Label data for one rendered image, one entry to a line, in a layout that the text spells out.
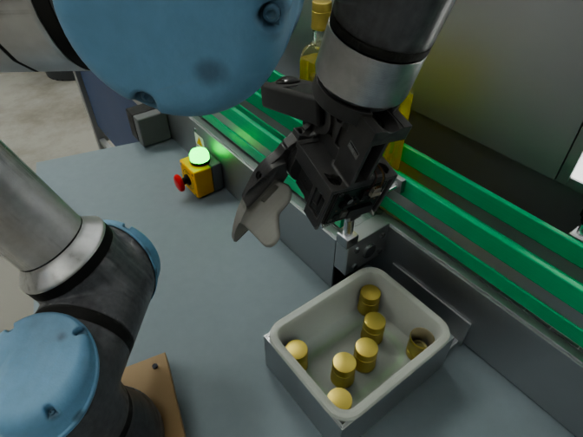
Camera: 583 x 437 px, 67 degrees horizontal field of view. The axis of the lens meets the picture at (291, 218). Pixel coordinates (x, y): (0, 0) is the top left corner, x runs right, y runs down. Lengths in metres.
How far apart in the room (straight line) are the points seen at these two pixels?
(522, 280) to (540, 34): 0.34
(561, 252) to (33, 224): 0.66
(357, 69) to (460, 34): 0.50
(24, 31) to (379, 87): 0.22
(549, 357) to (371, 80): 0.49
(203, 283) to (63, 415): 0.42
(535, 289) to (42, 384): 0.59
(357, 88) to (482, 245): 0.41
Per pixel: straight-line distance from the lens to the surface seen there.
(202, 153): 0.99
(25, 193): 0.52
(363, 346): 0.68
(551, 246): 0.72
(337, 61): 0.32
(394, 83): 0.33
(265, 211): 0.43
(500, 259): 0.68
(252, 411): 0.70
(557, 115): 0.75
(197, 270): 0.87
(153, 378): 0.72
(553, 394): 0.75
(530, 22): 0.74
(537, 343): 0.70
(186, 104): 0.16
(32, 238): 0.53
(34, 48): 0.20
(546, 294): 0.67
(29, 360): 0.52
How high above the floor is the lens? 1.38
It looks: 42 degrees down
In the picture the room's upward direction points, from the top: straight up
